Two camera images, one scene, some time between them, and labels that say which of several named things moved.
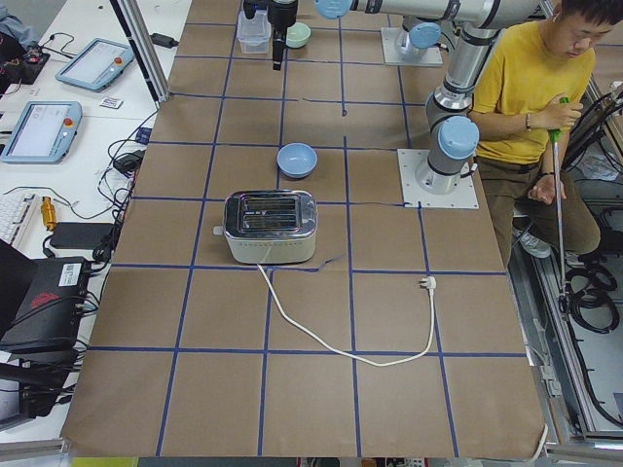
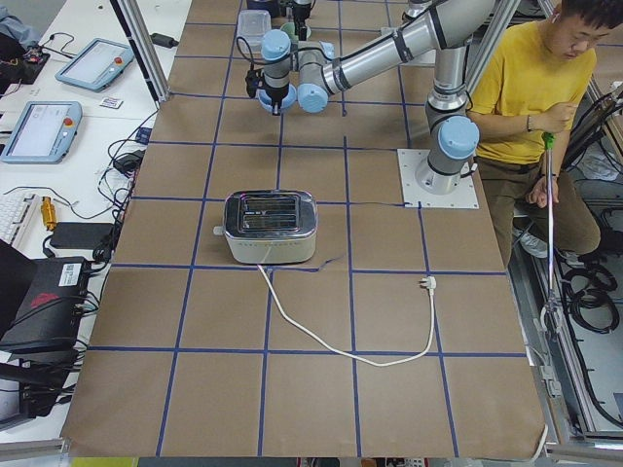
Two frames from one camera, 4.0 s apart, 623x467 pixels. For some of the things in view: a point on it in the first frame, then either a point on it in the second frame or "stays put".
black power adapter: (164, 41) stays put
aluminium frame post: (139, 31) stays put
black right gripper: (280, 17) to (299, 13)
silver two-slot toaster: (270, 227) stays put
